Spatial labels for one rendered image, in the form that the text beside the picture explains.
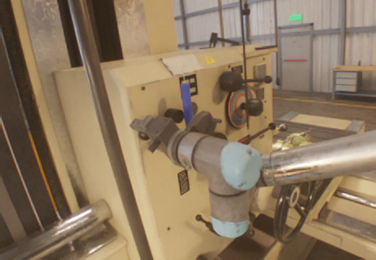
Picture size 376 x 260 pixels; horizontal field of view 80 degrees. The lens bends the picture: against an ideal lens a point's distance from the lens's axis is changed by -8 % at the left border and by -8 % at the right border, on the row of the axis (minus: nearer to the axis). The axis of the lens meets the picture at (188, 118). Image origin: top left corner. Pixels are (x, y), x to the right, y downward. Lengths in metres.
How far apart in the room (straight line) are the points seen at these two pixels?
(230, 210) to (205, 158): 0.11
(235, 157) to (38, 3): 1.08
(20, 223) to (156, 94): 0.96
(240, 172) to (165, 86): 0.38
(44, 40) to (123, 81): 0.65
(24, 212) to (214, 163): 1.09
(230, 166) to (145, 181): 0.38
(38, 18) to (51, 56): 0.17
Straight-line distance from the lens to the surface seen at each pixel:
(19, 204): 1.35
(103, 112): 0.31
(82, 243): 1.16
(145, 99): 0.65
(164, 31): 1.54
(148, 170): 0.71
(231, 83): 0.82
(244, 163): 0.40
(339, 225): 1.90
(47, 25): 1.25
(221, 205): 0.46
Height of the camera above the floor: 1.95
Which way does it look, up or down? 17 degrees down
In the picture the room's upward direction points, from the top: 7 degrees counter-clockwise
